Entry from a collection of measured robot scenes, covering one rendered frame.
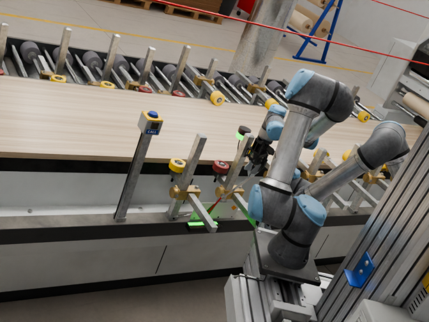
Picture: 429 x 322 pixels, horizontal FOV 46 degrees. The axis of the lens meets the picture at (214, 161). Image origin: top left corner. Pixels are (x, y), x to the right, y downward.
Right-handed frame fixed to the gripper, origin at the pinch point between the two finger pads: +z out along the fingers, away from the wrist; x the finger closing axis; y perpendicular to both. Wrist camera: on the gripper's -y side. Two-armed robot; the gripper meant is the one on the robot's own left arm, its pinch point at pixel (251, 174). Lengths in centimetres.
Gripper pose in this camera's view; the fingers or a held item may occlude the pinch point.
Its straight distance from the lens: 234.7
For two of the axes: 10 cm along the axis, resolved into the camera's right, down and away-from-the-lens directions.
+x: 7.1, 5.4, -4.6
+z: -3.4, 8.3, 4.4
